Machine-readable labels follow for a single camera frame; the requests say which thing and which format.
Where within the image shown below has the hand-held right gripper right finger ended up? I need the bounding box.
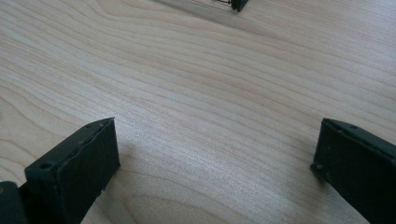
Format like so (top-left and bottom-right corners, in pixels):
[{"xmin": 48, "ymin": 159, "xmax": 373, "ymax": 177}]
[{"xmin": 310, "ymin": 118, "xmax": 396, "ymax": 224}]

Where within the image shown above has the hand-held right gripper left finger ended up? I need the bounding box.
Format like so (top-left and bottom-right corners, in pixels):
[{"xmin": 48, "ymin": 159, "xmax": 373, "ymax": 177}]
[{"xmin": 19, "ymin": 117, "xmax": 121, "ymax": 224}]

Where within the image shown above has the black wire rack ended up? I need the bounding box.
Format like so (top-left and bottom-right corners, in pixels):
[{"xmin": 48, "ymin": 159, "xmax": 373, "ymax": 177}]
[{"xmin": 212, "ymin": 0, "xmax": 249, "ymax": 13}]

